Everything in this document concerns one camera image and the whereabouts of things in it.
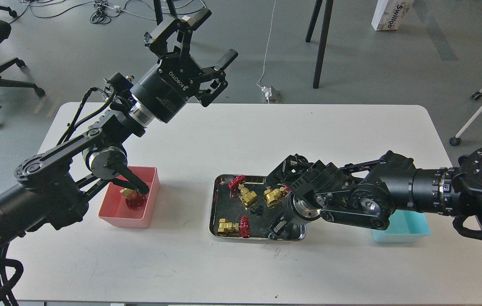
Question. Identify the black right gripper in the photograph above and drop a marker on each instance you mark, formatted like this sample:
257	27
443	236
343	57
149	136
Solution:
308	183

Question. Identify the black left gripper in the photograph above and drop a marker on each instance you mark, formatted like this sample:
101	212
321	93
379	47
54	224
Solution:
163	89

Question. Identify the brass valve red handle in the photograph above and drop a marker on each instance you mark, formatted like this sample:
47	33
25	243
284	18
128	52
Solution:
133	199

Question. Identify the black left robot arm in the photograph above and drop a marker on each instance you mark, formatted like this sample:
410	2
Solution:
55	187

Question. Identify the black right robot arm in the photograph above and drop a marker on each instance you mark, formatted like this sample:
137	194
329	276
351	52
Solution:
366	194

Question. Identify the small black gear middle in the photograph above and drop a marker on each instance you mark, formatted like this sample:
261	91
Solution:
257	210

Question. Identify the brass valve top right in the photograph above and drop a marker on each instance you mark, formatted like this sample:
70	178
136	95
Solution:
273	196

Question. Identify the brass valve top middle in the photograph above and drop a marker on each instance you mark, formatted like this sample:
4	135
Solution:
247	197

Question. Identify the brass valve bottom left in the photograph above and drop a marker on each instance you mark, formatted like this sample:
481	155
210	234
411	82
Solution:
231	229

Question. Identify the light blue plastic box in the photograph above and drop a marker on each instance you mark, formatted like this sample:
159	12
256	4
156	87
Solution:
404	227

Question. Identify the pink plastic box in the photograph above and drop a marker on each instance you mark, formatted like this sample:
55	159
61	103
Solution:
127	208

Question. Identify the white cardboard box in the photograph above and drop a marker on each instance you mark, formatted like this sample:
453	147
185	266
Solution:
389	14

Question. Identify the shiny metal tray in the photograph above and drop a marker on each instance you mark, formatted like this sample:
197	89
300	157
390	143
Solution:
226	204

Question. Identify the black stand leg left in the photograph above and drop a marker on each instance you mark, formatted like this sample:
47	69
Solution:
160	10

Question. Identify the black stand leg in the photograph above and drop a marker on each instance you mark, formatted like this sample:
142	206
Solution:
329	4
160	10

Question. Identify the white power adapter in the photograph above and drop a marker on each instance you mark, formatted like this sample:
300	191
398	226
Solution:
271	95

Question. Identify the black stand leg right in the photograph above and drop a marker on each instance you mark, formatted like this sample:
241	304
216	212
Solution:
329	4

